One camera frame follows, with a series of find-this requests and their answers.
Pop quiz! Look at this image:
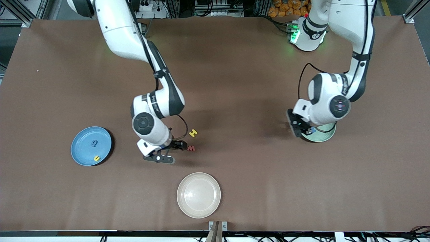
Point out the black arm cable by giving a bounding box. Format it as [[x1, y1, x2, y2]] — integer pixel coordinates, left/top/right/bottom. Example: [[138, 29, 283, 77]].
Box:
[[298, 0, 376, 133], [128, 0, 188, 140]]

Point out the white power strip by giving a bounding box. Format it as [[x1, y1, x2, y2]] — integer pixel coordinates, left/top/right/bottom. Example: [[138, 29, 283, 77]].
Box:
[[138, 0, 168, 19]]

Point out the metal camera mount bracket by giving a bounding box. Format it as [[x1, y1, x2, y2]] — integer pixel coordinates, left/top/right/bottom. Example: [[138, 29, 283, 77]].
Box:
[[206, 221, 227, 242]]

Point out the aluminium frame post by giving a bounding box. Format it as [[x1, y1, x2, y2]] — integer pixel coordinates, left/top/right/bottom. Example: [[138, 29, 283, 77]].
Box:
[[403, 0, 430, 24], [0, 0, 34, 28]]

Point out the blue plate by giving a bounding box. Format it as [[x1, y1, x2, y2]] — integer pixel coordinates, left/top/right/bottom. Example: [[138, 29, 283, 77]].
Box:
[[71, 126, 112, 166]]

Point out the pile of orange objects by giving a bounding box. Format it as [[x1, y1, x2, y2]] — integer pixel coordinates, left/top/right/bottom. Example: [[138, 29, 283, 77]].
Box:
[[268, 0, 311, 18]]

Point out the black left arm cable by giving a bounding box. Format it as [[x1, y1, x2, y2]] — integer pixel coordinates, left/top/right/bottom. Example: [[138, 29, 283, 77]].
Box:
[[298, 0, 376, 133]]

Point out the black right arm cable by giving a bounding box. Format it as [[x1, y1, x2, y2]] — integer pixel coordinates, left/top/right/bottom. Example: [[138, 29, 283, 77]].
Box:
[[128, 0, 188, 140]]

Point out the beige plate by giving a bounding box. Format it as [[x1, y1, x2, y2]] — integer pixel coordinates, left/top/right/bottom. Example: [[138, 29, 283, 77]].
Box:
[[177, 172, 221, 219]]

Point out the green plate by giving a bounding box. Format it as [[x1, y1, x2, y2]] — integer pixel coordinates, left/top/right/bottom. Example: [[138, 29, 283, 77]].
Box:
[[301, 122, 336, 143]]

